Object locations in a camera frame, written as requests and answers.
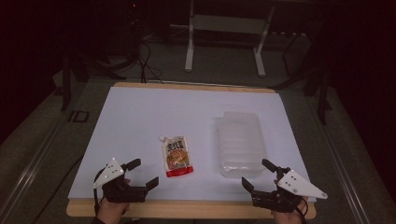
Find black cable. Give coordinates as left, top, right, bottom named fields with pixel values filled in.
left=136, top=40, right=164, bottom=84

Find person's right hand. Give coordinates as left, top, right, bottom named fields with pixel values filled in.
left=270, top=179, right=310, bottom=224

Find clear plastic container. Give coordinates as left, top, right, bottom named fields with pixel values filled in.
left=217, top=110, right=269, bottom=179

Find black tripod stand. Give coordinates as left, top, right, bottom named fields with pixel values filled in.
left=60, top=43, right=138, bottom=112

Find sauce pouch with red base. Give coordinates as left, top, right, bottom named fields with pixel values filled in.
left=159, top=134, right=194, bottom=178

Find wooden table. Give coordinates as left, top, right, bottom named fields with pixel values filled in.
left=65, top=81, right=318, bottom=220

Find black floor bracket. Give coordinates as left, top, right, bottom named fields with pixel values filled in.
left=67, top=109, right=91, bottom=123

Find white metal stand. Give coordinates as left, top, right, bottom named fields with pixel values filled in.
left=184, top=0, right=276, bottom=78

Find person's left hand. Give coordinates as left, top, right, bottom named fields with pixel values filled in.
left=96, top=177, right=132, bottom=224

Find white table cover sheet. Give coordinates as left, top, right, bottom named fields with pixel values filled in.
left=67, top=86, right=317, bottom=203

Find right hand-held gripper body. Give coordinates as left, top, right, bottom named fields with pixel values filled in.
left=250, top=167, right=329, bottom=214

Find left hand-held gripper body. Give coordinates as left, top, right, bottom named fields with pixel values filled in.
left=92, top=157, right=149, bottom=204

